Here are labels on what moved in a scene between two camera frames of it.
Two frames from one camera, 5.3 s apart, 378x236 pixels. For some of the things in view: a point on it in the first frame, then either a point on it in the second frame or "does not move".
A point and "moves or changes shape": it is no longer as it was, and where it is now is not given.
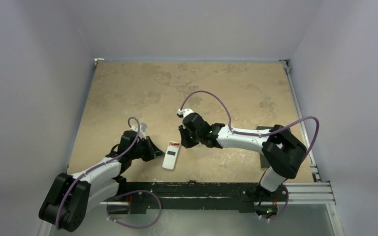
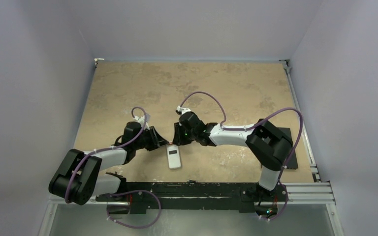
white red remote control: x=171 y=156 moves or changes shape
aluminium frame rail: x=320 y=192 does not move
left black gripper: x=152 y=152 → x=156 y=140
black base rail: x=142 y=196 does not move
